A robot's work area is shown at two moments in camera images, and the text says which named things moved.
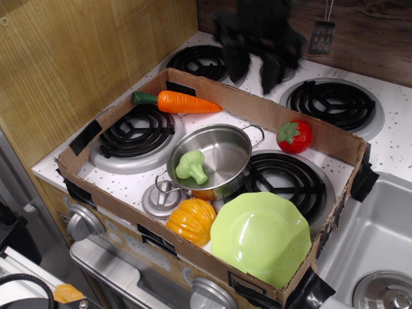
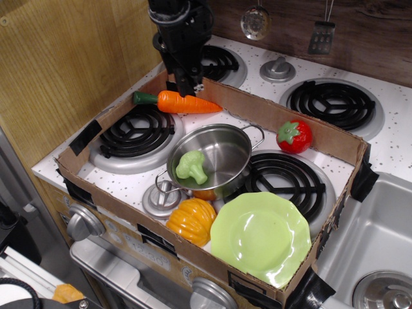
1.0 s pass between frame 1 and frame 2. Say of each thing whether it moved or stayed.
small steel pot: stayed
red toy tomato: stayed
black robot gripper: moved
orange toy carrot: stayed
